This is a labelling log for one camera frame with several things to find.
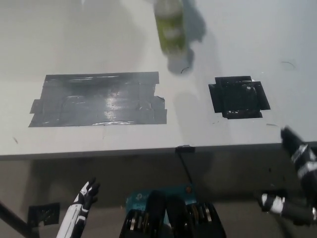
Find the green label spray bottle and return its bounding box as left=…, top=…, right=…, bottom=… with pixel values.
left=153, top=0, right=195, bottom=74

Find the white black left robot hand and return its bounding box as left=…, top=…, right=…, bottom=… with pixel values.
left=56, top=177, right=101, bottom=238

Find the black metal table leg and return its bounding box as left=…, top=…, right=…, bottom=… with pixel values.
left=0, top=197, right=40, bottom=238

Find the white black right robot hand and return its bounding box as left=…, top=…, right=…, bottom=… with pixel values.
left=257, top=125, right=317, bottom=227

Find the black floor tape patch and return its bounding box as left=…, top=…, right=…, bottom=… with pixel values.
left=27, top=202, right=61, bottom=228

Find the small black tape strip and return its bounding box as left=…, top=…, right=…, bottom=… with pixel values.
left=175, top=145, right=196, bottom=153

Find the grey duct tape patch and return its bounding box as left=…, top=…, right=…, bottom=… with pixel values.
left=28, top=71, right=168, bottom=128

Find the black tape square patch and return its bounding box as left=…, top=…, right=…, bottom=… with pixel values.
left=208, top=76, right=271, bottom=120

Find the black robot torso teal top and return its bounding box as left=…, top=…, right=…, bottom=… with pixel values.
left=119, top=182, right=227, bottom=238

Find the thin black cable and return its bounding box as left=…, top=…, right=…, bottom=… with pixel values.
left=177, top=150, right=194, bottom=184

